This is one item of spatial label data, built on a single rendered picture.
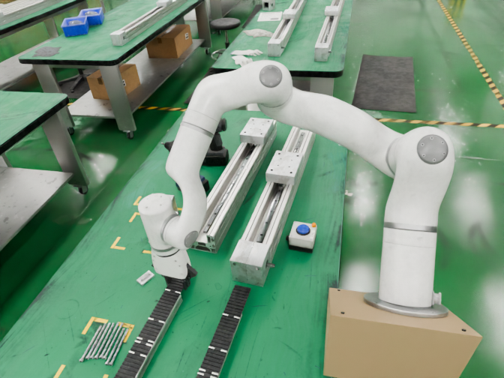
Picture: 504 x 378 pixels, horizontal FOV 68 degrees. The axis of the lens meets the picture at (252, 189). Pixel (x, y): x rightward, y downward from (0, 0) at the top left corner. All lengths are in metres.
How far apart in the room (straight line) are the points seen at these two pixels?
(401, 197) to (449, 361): 0.36
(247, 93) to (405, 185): 0.42
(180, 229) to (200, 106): 0.31
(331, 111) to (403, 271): 0.41
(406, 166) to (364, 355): 0.43
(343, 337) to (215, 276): 0.50
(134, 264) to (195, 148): 0.53
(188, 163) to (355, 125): 0.42
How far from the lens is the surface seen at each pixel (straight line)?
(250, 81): 0.91
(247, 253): 1.15
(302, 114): 0.98
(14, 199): 2.96
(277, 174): 1.39
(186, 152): 0.96
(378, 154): 1.01
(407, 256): 0.94
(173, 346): 1.12
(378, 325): 0.84
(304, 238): 1.23
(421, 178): 0.91
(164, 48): 4.88
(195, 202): 0.93
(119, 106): 3.52
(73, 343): 1.23
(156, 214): 0.94
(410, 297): 0.95
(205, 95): 0.98
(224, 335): 1.07
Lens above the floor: 1.73
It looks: 38 degrees down
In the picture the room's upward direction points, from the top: 5 degrees counter-clockwise
